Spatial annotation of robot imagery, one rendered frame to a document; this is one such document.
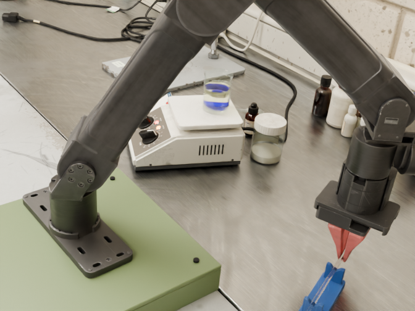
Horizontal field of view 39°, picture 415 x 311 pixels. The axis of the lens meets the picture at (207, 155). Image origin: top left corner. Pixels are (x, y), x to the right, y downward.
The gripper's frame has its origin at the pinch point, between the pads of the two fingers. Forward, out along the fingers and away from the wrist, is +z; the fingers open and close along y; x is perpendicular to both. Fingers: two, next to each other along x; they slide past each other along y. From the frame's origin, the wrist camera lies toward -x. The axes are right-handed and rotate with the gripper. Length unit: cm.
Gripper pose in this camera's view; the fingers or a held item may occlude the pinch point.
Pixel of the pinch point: (344, 253)
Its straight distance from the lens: 87.0
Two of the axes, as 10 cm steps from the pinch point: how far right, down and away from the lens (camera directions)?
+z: -0.9, 8.5, 5.2
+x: -5.2, 4.0, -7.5
